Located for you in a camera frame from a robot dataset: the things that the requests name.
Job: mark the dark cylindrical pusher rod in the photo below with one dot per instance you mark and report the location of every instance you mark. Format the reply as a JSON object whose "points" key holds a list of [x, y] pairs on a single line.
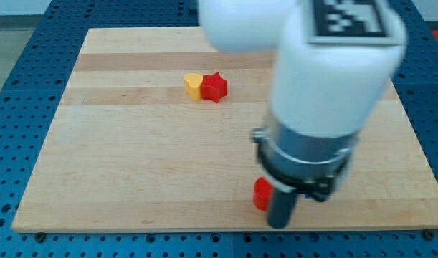
{"points": [[280, 208]]}

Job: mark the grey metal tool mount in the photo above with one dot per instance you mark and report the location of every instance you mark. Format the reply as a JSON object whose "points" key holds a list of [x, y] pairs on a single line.
{"points": [[298, 163]]}

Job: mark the red circle block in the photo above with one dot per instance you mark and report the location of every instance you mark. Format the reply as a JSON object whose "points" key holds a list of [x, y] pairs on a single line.
{"points": [[262, 193]]}

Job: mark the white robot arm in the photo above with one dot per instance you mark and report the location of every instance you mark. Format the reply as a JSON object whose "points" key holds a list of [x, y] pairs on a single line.
{"points": [[333, 61]]}

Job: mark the red star block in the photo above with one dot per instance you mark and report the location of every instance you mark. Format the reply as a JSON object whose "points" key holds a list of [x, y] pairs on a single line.
{"points": [[213, 87]]}

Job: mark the yellow heart block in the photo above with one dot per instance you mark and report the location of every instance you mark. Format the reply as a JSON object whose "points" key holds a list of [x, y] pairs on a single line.
{"points": [[192, 84]]}

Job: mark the black white fiducial tag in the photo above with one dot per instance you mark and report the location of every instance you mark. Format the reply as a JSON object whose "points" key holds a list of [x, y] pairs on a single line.
{"points": [[351, 22]]}

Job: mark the wooden board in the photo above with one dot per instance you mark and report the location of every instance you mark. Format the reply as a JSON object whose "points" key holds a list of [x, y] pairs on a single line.
{"points": [[129, 151]]}

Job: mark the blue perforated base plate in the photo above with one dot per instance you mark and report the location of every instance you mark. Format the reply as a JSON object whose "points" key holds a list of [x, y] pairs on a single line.
{"points": [[28, 101]]}

